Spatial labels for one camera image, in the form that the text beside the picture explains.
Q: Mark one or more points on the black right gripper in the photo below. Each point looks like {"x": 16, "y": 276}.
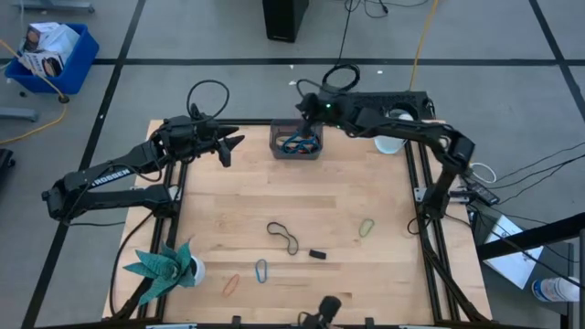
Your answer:
{"x": 322, "y": 109}

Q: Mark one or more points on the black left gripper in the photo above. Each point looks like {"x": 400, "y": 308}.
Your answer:
{"x": 201, "y": 141}

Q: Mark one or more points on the large blue rubber band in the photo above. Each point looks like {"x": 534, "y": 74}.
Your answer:
{"x": 292, "y": 147}

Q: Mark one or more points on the long black rubber band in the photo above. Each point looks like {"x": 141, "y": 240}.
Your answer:
{"x": 269, "y": 228}

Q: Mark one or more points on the green rubber band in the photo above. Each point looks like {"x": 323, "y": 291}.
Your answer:
{"x": 361, "y": 230}

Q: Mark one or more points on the small black block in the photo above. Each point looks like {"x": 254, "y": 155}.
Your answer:
{"x": 317, "y": 254}

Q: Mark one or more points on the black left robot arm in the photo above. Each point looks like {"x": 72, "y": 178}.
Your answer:
{"x": 109, "y": 176}

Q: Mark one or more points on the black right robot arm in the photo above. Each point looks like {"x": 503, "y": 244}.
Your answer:
{"x": 411, "y": 130}

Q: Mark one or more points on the grey plastic bin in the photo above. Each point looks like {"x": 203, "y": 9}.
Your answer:
{"x": 296, "y": 156}

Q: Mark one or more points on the small blue rubber band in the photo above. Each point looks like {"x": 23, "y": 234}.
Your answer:
{"x": 261, "y": 282}

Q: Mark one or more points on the blue floor bin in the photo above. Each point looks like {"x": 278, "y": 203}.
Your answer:
{"x": 77, "y": 68}

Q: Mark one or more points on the white cylinder on stand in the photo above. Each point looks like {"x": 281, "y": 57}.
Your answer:
{"x": 388, "y": 145}

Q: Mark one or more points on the black perforated computer case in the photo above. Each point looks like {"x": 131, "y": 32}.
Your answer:
{"x": 388, "y": 98}

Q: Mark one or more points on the black tower case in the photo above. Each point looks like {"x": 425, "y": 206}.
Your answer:
{"x": 285, "y": 20}

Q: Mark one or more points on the white plant pot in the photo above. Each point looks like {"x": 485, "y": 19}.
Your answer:
{"x": 199, "y": 270}

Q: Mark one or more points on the teal paper plant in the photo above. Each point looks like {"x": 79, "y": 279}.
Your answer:
{"x": 164, "y": 269}

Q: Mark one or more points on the black floor plug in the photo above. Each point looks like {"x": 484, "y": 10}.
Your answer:
{"x": 63, "y": 99}

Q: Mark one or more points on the black round object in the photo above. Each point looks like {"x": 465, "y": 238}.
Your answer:
{"x": 330, "y": 304}

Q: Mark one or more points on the black edge clamp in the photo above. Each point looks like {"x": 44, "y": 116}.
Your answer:
{"x": 369, "y": 322}
{"x": 236, "y": 321}

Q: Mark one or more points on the black power adapter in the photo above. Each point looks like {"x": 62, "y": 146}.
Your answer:
{"x": 482, "y": 194}

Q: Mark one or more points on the printed white carton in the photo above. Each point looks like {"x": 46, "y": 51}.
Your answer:
{"x": 39, "y": 61}

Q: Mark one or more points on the grey metal floor foot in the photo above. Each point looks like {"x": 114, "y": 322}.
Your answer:
{"x": 55, "y": 6}
{"x": 18, "y": 114}

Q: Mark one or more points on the black floor object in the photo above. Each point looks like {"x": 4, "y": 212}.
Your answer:
{"x": 5, "y": 160}

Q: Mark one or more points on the black metal bar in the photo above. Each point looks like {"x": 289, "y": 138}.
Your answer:
{"x": 530, "y": 237}

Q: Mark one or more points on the white cardboard box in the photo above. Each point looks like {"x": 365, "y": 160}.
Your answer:
{"x": 514, "y": 267}

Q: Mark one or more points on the grey side table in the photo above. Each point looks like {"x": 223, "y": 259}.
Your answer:
{"x": 548, "y": 262}

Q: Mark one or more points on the white plastic bottle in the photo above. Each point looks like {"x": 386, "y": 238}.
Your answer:
{"x": 555, "y": 289}

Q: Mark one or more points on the black metal table frame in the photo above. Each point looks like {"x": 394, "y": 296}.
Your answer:
{"x": 256, "y": 122}

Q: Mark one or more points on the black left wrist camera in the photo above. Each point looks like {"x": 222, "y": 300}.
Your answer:
{"x": 178, "y": 124}

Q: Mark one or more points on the grey mounting bracket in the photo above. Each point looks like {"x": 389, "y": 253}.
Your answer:
{"x": 419, "y": 194}

